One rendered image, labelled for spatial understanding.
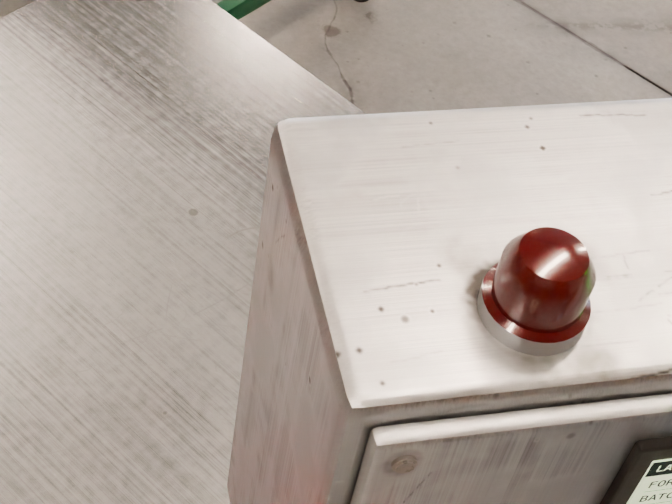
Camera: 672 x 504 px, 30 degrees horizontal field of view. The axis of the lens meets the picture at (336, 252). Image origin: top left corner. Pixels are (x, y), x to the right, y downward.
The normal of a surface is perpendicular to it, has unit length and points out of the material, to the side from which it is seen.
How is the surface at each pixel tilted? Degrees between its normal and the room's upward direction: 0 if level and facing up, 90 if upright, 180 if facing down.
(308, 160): 0
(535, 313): 90
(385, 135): 0
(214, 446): 0
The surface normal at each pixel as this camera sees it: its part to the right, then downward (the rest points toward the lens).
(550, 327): 0.11, 0.76
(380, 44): 0.13, -0.65
